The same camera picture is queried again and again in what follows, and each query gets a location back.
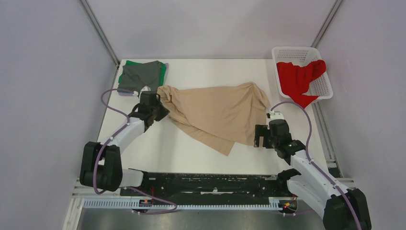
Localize beige t shirt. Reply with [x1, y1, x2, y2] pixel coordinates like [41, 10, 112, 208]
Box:
[158, 82, 270, 156]

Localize red t shirt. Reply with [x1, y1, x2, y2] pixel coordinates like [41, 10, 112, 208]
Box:
[276, 60, 327, 108]

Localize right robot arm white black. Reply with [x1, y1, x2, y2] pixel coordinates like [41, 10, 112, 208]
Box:
[254, 119, 372, 230]

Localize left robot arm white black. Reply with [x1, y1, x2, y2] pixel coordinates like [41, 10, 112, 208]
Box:
[79, 91, 169, 195]

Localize green folded t shirt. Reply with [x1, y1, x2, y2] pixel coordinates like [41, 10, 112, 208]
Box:
[117, 59, 168, 94]

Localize white plastic laundry basket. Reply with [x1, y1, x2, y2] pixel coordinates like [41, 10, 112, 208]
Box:
[271, 46, 333, 102]

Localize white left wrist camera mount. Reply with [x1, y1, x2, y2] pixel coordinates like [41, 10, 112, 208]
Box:
[133, 88, 151, 97]

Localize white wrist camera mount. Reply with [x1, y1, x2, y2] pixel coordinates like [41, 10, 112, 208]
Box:
[133, 88, 151, 97]
[266, 109, 284, 122]

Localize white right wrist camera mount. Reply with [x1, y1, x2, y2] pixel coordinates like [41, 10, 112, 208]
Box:
[266, 109, 284, 122]

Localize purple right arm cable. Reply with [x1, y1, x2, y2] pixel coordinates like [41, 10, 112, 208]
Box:
[270, 101, 362, 230]

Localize white slotted cable duct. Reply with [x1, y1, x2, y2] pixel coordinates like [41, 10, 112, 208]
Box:
[83, 198, 286, 211]

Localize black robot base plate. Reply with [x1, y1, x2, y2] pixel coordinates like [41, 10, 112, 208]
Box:
[89, 171, 309, 207]

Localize left corner aluminium post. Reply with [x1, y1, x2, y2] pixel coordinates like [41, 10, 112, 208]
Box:
[79, 0, 120, 69]

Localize corner aluminium post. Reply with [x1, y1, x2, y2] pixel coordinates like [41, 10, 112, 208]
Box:
[311, 0, 344, 48]
[79, 0, 120, 69]

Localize aluminium frame rails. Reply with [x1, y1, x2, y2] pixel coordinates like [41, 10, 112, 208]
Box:
[79, 100, 361, 201]

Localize right corner aluminium post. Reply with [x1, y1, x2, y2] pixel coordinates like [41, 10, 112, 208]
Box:
[311, 0, 344, 48]

